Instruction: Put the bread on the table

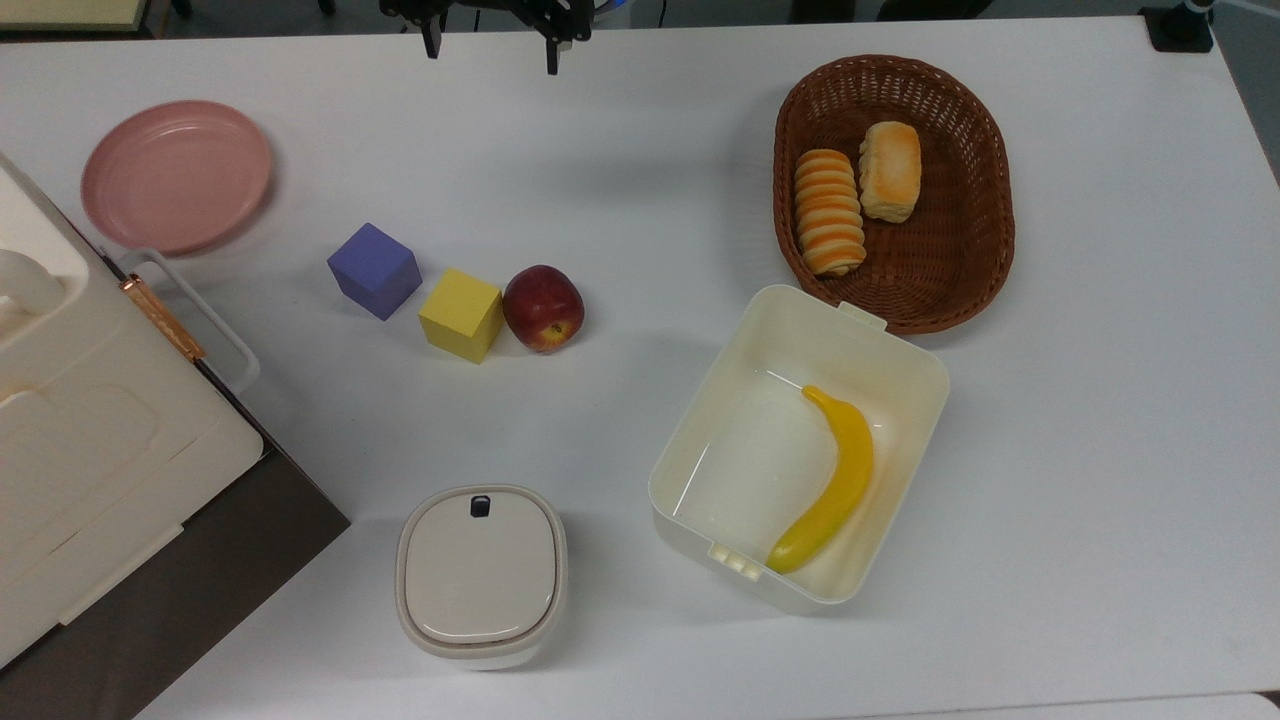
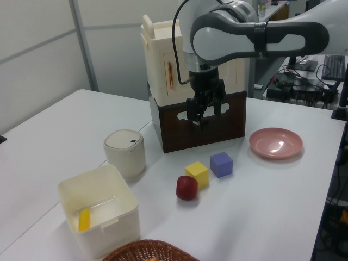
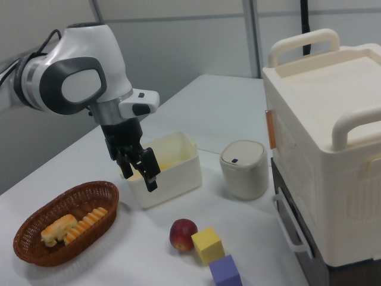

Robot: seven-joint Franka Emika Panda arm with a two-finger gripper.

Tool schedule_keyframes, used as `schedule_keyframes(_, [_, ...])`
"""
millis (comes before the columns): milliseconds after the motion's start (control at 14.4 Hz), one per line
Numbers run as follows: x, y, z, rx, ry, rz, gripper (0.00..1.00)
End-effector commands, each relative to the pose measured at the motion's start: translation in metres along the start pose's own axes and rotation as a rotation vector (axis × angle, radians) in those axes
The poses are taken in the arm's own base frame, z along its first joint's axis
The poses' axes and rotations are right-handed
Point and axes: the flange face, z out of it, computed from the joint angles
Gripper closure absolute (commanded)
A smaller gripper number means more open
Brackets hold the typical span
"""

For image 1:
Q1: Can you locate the copper latch strip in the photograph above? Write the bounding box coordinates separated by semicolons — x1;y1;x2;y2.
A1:
121;274;207;362

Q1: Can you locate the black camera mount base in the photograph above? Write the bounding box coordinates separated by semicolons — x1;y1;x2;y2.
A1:
1140;0;1217;54

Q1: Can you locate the striped ridged bread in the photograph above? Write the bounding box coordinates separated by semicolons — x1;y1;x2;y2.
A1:
794;148;868;278

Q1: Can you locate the white cabinet handle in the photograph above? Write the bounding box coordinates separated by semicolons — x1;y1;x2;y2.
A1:
118;247;262;397

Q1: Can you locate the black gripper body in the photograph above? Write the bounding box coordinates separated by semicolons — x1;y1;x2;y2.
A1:
380;0;596;43

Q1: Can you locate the pink plate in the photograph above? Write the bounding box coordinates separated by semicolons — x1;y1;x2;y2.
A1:
80;99;274;257

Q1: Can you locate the large cream storage box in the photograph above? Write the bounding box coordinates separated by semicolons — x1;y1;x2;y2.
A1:
0;150;267;671

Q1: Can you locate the yellow cube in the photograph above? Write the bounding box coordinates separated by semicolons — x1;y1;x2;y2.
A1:
418;267;504;365

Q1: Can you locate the brown wicker basket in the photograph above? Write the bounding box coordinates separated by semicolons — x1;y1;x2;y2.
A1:
773;54;1017;336

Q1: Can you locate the small cream lidded bin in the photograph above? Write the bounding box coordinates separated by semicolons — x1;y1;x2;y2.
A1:
395;484;569;671

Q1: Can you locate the beige board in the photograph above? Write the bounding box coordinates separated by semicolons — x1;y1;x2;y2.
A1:
0;0;146;33

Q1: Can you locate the purple cube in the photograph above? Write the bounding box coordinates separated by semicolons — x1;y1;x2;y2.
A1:
326;222;423;322

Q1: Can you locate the yellow banana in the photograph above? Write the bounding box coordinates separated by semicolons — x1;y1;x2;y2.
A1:
766;385;876;576

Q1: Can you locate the red apple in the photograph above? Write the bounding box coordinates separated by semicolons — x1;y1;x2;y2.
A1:
502;264;586;355

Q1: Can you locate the cream open plastic box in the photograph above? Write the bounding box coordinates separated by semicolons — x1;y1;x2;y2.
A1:
647;284;951;615

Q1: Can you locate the square golden bread roll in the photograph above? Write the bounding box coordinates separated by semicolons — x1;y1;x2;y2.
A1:
858;121;923;224

